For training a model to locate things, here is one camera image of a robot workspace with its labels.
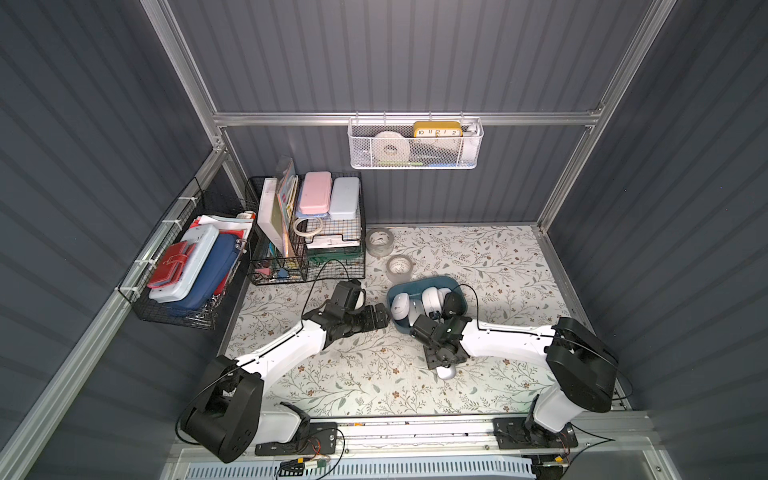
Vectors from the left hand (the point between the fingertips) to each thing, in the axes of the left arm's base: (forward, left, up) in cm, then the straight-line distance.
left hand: (380, 319), depth 85 cm
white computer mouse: (+8, -6, -5) cm, 11 cm away
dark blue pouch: (+4, +37, +23) cm, 44 cm away
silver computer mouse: (+8, -11, -7) cm, 15 cm away
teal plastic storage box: (+15, -12, -6) cm, 20 cm away
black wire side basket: (+20, +49, +25) cm, 58 cm away
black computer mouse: (+8, -23, -4) cm, 25 cm away
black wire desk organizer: (+27, +24, +11) cm, 37 cm away
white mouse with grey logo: (+13, -21, -6) cm, 25 cm away
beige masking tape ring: (+23, +23, +12) cm, 35 cm away
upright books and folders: (+28, +31, +19) cm, 46 cm away
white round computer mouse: (+10, -16, -5) cm, 20 cm away
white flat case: (+7, +41, +27) cm, 49 cm away
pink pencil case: (+37, +21, +17) cm, 46 cm away
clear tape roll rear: (+38, +1, -8) cm, 38 cm away
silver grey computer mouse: (-12, -19, -9) cm, 24 cm away
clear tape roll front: (+25, -6, -9) cm, 27 cm away
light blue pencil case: (+38, +12, +14) cm, 42 cm away
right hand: (-9, -20, -8) cm, 23 cm away
